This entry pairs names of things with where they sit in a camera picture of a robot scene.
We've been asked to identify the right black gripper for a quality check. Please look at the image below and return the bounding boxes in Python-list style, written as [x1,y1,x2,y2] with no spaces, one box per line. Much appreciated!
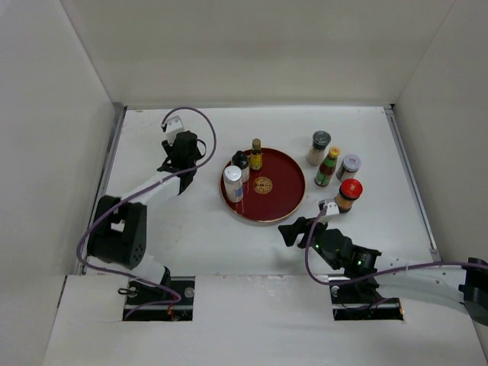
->
[278,214,341,270]

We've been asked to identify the white jar silver lid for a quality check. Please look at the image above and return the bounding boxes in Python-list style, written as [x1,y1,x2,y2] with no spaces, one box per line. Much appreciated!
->
[223,165,243,204]

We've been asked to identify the white jar black pump lid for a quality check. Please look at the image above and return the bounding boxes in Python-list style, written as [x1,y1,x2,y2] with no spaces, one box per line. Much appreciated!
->
[231,150,250,183]

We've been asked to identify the jar with red lid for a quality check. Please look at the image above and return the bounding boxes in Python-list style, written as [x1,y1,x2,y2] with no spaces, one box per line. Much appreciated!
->
[334,178,363,214]

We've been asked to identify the small yellow label bottle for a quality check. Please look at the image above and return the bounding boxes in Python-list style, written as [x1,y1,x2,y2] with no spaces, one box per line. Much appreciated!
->
[249,138,262,171]

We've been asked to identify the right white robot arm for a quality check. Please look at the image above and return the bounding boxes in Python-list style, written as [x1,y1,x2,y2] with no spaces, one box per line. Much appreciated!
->
[278,217,487,325]

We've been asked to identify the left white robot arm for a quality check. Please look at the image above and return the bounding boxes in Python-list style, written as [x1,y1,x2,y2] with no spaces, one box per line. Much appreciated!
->
[86,131,204,304]

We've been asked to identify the round red lacquer tray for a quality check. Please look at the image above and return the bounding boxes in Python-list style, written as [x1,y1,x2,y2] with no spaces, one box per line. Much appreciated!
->
[220,147,307,223]

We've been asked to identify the sauce bottle yellow cap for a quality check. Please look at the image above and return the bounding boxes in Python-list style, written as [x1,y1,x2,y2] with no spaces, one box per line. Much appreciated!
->
[314,146,340,187]

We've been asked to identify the jar silver lid red label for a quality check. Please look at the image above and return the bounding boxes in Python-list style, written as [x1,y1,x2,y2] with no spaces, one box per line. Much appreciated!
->
[336,154,361,181]

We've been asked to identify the grinder jar grey lid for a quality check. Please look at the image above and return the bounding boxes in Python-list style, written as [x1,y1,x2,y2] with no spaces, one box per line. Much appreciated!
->
[306,130,332,166]

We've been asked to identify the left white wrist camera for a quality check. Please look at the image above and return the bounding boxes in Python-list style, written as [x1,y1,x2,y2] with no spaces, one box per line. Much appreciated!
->
[161,115,185,145]

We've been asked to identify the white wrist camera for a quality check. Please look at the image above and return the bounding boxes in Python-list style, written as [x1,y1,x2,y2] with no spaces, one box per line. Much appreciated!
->
[318,198,340,223]
[161,115,185,145]

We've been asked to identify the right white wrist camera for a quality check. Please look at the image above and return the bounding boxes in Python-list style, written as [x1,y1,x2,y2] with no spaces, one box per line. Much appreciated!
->
[318,198,340,223]

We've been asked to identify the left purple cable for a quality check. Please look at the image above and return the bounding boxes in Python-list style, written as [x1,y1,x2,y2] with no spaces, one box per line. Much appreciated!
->
[76,106,218,319]

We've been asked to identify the left aluminium table rail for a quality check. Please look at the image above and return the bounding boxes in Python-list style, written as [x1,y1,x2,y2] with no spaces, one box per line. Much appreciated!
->
[74,102,128,275]

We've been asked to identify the aluminium table rail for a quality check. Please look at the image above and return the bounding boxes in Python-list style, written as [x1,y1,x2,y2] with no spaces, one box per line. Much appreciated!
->
[74,102,128,275]
[384,104,441,262]

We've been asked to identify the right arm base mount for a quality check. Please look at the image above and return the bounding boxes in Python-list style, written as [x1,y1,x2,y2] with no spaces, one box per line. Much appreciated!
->
[329,280,403,321]

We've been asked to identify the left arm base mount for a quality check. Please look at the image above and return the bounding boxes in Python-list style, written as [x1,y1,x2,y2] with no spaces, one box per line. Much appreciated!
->
[117,277,196,322]

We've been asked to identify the right aluminium table rail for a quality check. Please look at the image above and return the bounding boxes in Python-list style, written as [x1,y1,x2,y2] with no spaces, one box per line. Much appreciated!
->
[384,104,441,262]

